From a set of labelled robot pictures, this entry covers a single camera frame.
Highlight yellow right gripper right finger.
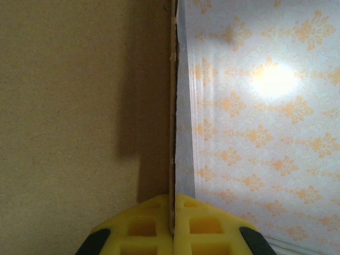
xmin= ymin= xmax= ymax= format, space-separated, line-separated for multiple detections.
xmin=174 ymin=193 xmax=273 ymax=255

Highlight aluminium side rail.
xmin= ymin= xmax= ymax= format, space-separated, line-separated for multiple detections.
xmin=267 ymin=235 xmax=340 ymax=255

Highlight aluminium right frame post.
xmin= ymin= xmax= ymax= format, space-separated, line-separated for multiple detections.
xmin=175 ymin=0 xmax=199 ymax=200

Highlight brown cardboard box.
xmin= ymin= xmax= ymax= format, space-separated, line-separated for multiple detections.
xmin=0 ymin=0 xmax=178 ymax=237

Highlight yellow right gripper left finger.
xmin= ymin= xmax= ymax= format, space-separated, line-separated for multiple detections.
xmin=76 ymin=193 xmax=175 ymax=255

